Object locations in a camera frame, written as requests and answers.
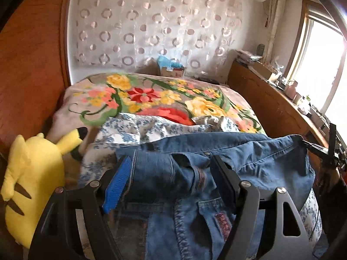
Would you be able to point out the person's right forearm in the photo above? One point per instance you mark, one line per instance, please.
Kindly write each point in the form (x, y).
(334, 211)

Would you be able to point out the yellow plush toy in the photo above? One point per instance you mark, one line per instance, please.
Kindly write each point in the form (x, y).
(35, 173)

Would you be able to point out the cream window curtain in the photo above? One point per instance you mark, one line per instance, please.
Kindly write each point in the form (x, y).
(275, 19)

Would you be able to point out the person's right hand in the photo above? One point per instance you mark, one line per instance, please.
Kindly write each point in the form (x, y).
(326, 178)

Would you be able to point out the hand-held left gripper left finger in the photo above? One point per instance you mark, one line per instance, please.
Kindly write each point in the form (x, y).
(119, 184)

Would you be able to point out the pile of papers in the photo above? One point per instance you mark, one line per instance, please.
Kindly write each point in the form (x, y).
(246, 57)

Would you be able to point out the colourful flower blanket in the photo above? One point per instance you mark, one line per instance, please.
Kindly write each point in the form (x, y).
(168, 97)

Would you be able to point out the open cardboard box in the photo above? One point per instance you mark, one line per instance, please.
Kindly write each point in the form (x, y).
(264, 70)

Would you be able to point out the bright window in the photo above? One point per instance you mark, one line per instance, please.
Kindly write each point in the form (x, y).
(320, 59)

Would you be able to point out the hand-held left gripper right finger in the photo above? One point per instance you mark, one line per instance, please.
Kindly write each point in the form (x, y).
(225, 184)

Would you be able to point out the blue denim pants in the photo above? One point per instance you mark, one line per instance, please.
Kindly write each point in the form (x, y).
(257, 154)

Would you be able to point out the long wooden cabinet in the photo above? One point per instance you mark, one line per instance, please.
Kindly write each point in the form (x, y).
(260, 94)

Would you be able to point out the red cloth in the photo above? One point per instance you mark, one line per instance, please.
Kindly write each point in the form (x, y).
(173, 113)

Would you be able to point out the blue floral bedsheet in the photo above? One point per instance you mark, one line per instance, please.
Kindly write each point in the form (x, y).
(122, 130)

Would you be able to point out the circle-patterned sheer curtain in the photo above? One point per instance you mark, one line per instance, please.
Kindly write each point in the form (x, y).
(135, 19)

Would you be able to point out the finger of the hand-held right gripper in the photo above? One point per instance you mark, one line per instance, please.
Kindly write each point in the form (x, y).
(315, 147)

